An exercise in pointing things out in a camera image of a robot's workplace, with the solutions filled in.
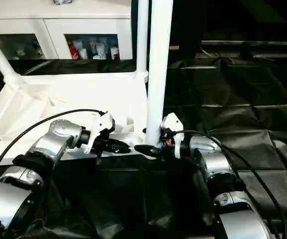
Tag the white plastic table top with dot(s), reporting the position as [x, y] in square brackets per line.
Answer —
[71, 99]

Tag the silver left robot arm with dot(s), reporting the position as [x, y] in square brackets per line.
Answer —
[56, 139]

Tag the black shiny mat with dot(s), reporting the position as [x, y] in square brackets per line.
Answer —
[232, 99]

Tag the white jar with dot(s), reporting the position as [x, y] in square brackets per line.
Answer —
[114, 52]

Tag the small yellow label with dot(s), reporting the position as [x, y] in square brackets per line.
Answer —
[174, 47]

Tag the red bottle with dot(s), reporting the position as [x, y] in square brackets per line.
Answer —
[73, 49]

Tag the long dark metal bar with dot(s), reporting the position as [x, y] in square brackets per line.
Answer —
[245, 42]

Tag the white glass-door cabinet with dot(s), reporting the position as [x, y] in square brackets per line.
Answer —
[58, 22]

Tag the patterned mug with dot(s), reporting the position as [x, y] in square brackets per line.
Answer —
[62, 2]

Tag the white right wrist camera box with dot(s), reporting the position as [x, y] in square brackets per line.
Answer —
[173, 123]

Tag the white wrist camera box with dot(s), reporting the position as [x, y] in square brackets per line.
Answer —
[173, 123]
[101, 124]

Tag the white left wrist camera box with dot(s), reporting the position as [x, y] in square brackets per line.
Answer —
[101, 124]

